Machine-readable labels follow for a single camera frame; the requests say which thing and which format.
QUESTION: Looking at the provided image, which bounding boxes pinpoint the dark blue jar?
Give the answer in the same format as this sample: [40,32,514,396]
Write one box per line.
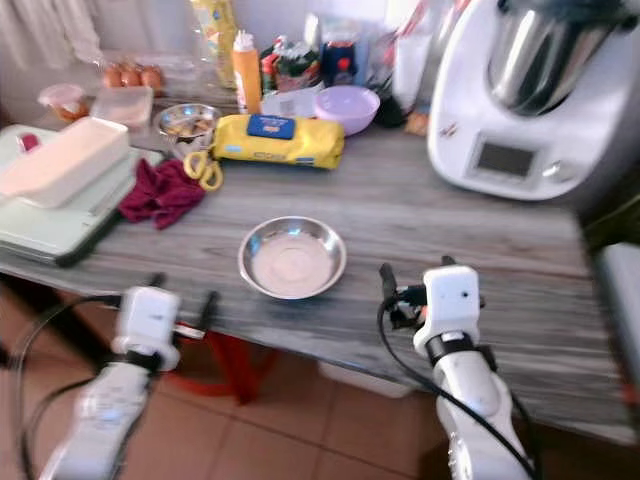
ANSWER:
[320,40,359,88]

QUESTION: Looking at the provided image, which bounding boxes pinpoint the orange squeeze bottle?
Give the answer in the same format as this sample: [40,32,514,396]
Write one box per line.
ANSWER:
[232,30,263,114]

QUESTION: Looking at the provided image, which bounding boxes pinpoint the small black object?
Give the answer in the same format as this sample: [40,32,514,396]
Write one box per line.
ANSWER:
[373,93,407,129]

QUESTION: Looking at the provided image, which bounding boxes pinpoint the small tub with pink lid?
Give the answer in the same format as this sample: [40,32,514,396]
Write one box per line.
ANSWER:
[38,83,90,124]

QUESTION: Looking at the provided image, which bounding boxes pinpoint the yellow handled scissors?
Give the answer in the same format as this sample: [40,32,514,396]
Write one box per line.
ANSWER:
[183,149,225,193]

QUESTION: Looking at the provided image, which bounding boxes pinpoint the maroon cloth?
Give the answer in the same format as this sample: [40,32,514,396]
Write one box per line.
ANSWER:
[118,158,207,232]

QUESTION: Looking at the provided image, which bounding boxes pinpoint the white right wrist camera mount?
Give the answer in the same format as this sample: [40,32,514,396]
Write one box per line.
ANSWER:
[413,264,482,347]

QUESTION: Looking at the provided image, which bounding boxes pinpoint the lilac plastic bowl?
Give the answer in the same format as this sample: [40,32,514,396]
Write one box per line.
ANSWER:
[313,85,382,136]

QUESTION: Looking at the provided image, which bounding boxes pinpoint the white plastic handled container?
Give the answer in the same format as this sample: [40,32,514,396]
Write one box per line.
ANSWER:
[0,117,131,210]

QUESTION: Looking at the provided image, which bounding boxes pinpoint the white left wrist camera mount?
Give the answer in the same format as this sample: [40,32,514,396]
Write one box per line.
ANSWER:
[112,285,183,362]

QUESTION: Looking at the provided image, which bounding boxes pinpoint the white paper sheet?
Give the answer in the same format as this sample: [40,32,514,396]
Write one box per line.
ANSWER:
[260,88,319,118]

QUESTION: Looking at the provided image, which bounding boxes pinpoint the clear plastic food box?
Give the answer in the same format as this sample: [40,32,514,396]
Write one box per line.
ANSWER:
[90,86,155,130]

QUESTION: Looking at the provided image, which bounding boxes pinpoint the brown egg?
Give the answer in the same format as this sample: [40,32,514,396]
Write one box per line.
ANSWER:
[121,63,144,90]
[102,64,125,91]
[141,65,166,93]

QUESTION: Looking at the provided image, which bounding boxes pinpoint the red stool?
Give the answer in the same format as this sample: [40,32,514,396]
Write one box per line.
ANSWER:
[165,330,263,407]

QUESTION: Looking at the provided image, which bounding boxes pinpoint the shallow steel bowl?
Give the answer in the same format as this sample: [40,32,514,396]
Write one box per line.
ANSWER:
[238,216,348,301]

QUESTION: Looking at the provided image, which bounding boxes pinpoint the white hanging cloth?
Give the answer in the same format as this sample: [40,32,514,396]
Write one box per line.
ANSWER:
[10,0,106,66]

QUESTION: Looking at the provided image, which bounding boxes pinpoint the dark snack bag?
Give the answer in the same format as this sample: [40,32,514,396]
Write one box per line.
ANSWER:
[265,38,321,94]

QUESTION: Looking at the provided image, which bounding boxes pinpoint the white kitchen machine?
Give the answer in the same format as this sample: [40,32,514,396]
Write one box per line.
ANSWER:
[426,0,640,203]

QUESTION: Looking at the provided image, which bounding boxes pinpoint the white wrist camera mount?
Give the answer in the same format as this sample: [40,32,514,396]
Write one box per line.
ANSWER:
[413,264,482,347]
[112,285,183,362]

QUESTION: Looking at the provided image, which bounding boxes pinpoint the pale green tray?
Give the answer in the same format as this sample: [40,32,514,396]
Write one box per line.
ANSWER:
[0,125,162,269]

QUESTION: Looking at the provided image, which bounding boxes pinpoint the white storage box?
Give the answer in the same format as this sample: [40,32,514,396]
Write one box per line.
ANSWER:
[317,360,413,402]

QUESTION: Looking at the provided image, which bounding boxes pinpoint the tall white bag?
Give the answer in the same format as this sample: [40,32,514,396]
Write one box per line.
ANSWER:
[392,30,434,111]

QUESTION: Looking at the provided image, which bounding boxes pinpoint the small steel bowl with food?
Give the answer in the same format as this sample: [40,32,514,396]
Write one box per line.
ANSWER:
[156,103,223,159]

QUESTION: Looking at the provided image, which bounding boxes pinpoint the yellow food packet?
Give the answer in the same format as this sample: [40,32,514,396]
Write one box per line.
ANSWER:
[190,0,241,89]

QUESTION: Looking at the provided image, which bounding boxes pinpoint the yellow kitchen wipes pack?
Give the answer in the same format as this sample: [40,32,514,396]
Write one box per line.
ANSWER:
[212,113,346,170]

